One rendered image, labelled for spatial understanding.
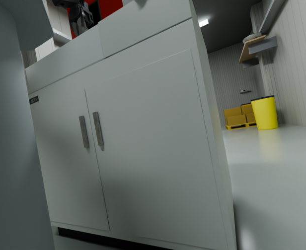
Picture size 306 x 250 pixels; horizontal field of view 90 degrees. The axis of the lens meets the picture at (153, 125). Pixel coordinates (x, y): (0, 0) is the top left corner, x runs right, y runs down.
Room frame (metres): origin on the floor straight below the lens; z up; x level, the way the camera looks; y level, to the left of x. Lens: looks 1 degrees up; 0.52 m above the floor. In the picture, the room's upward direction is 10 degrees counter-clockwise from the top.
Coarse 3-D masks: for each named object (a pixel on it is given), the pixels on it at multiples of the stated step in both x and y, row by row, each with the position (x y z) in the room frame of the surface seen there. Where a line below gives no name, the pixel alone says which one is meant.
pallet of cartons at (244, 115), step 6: (234, 108) 4.80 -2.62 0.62; (240, 108) 4.74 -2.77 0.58; (246, 108) 4.70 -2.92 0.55; (252, 108) 4.64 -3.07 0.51; (228, 114) 4.88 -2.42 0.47; (234, 114) 4.82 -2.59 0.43; (240, 114) 4.76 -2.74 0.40; (246, 114) 4.40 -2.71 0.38; (252, 114) 4.36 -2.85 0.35; (228, 120) 4.58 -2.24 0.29; (234, 120) 4.52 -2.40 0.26; (240, 120) 4.47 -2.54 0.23; (246, 120) 4.48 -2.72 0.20; (252, 120) 4.37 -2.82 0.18; (228, 126) 4.58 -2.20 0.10; (234, 126) 5.10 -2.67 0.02; (240, 126) 4.76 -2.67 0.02; (246, 126) 4.42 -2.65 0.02
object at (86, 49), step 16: (96, 32) 0.61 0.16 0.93; (64, 48) 0.70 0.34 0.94; (80, 48) 0.65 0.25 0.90; (96, 48) 0.62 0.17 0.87; (32, 64) 0.81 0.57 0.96; (48, 64) 0.75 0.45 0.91; (64, 64) 0.70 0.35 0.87; (80, 64) 0.66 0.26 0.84; (32, 80) 0.82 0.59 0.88; (48, 80) 0.76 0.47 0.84
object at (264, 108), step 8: (272, 96) 3.29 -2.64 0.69; (256, 104) 3.43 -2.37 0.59; (264, 104) 3.31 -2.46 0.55; (272, 104) 3.29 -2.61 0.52; (256, 112) 3.47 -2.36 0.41; (264, 112) 3.34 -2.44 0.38; (272, 112) 3.30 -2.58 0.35; (256, 120) 3.54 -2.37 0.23; (264, 120) 3.36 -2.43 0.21; (272, 120) 3.30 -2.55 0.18; (264, 128) 3.39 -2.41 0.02; (272, 128) 3.32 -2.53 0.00
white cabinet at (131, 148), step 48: (144, 48) 0.53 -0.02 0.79; (192, 48) 0.46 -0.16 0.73; (48, 96) 0.77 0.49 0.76; (96, 96) 0.63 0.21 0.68; (144, 96) 0.54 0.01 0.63; (192, 96) 0.47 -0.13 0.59; (48, 144) 0.80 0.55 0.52; (96, 144) 0.65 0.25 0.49; (144, 144) 0.55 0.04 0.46; (192, 144) 0.48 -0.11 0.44; (48, 192) 0.83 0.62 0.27; (96, 192) 0.67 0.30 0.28; (144, 192) 0.57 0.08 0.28; (192, 192) 0.49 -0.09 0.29; (96, 240) 0.76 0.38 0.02; (144, 240) 0.59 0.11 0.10; (192, 240) 0.50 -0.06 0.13
